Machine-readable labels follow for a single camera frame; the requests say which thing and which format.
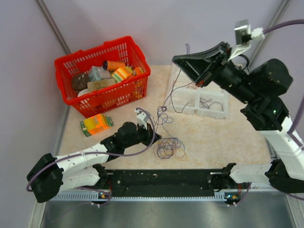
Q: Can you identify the beige carton box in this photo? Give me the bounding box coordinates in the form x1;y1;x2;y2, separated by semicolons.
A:
87;78;116;93

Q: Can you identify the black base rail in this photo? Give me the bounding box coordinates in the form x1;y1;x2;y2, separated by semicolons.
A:
80;169;250;198

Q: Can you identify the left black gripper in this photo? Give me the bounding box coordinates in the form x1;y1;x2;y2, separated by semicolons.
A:
123;122;161;149

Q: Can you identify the red plastic basket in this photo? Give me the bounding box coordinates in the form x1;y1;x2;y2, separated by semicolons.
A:
54;36;151;118

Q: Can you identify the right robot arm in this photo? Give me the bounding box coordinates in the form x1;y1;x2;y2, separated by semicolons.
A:
172;42;304;194

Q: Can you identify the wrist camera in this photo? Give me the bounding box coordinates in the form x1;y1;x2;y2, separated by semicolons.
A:
230;19;265;59
135;108;151;129

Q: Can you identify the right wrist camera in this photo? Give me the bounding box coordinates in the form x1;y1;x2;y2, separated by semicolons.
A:
230;19;265;59

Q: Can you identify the brown round item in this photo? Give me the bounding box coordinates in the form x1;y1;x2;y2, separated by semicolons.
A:
71;73;90;92

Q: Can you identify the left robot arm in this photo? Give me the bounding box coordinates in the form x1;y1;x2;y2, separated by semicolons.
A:
26;122;161;203

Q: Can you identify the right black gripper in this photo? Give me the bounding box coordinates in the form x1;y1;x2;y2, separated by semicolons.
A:
171;42;257;105

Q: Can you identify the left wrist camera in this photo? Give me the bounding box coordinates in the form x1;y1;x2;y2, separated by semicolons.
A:
135;108;151;129

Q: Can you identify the striped yellow green box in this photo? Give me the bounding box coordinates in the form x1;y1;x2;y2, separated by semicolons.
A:
112;66;133;83

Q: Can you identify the teal grey box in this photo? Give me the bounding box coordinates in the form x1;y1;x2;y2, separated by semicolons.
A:
88;66;112;81

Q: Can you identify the orange yellow box on table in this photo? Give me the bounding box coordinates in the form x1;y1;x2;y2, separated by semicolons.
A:
80;114;114;137

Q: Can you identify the coloured wire pile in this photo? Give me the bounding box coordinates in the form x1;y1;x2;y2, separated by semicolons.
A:
153;136;187;161

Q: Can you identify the clear compartment tray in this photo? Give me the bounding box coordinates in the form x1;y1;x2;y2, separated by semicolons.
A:
165;64;229;119

